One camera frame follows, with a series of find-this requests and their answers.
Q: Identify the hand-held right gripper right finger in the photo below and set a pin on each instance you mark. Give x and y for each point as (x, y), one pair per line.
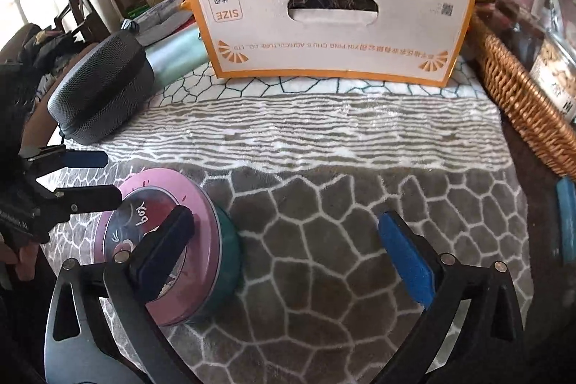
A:
(405, 259)

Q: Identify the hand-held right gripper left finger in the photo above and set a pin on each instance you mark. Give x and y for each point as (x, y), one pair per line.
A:
(165, 250)

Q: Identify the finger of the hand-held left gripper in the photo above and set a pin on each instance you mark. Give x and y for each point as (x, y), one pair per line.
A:
(96, 197)
(87, 159)

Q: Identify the pink round tin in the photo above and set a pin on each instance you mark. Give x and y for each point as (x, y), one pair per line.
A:
(148, 204)

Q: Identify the orange white cardboard box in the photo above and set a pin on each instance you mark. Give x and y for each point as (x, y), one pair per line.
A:
(324, 6)

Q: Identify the person's left hand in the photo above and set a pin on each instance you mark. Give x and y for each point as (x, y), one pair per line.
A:
(23, 260)

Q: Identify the grey mesh zip case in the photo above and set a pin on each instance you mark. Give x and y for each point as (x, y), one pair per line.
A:
(101, 87)

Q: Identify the pile of dark clothes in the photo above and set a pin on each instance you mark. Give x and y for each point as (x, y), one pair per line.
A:
(51, 51)

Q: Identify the grey white patterned blanket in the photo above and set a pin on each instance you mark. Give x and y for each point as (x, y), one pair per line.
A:
(324, 168)

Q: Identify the pale green cylinder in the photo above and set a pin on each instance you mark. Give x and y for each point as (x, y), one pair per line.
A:
(175, 58)

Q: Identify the dark wooden chair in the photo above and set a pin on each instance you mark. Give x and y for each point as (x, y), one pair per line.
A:
(85, 13)

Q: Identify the green bag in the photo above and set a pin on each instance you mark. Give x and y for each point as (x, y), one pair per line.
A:
(137, 10)

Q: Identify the grey purple padded pouch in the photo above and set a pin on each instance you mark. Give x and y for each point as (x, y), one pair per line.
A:
(164, 18)

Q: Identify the brown wicker basket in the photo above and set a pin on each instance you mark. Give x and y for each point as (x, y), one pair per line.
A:
(517, 96)

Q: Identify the clear jar of nuts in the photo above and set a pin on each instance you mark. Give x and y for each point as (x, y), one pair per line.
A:
(555, 69)

